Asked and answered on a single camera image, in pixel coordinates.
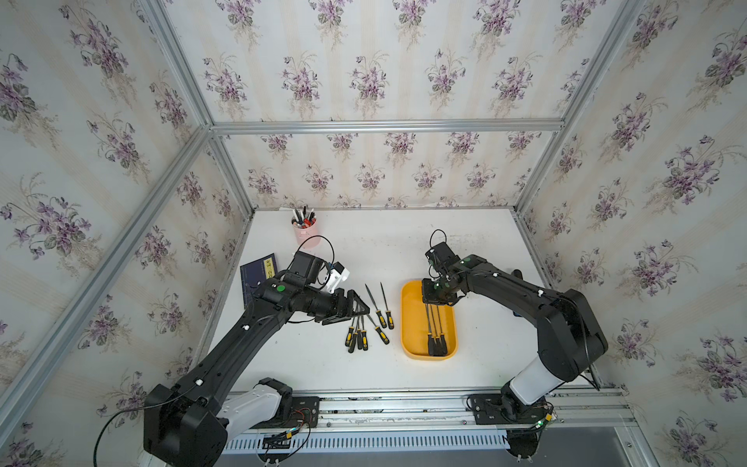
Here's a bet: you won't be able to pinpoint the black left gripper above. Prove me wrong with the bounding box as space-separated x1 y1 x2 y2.
300 287 371 326

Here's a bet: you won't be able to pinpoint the file tool moved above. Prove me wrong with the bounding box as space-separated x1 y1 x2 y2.
424 304 436 356
432 305 440 348
344 317 356 348
435 307 449 356
425 304 440 357

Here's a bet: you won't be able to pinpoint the yellow plastic storage box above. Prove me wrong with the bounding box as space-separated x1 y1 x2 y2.
401 280 458 361

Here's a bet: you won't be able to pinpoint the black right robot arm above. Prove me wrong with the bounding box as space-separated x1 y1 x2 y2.
421 242 609 414

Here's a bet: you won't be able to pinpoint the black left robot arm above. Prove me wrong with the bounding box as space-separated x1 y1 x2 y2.
143 251 370 466

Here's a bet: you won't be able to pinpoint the file in centre cluster left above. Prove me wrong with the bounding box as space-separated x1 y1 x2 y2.
355 317 365 350

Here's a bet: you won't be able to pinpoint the file in centre cluster right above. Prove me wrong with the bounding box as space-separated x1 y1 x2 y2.
360 321 369 351

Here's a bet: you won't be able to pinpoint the rightmost file on table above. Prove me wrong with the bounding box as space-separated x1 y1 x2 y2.
379 283 395 330

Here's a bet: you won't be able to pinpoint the diagonal flat file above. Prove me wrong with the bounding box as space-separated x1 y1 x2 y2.
366 314 390 346

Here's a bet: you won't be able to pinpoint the pink pen cup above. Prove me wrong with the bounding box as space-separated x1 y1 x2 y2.
294 220 321 249

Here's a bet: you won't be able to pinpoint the dark blue notebook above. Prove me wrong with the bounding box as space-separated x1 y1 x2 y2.
239 254 277 307

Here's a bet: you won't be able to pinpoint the pens in cup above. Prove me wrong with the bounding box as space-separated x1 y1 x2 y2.
291 206 316 230

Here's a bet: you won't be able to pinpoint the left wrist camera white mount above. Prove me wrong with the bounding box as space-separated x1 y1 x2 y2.
324 262 350 294

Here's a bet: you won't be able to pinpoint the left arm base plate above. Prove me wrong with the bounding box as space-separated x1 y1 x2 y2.
253 396 321 429

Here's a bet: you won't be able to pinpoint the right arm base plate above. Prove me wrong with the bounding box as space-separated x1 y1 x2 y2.
466 393 554 427

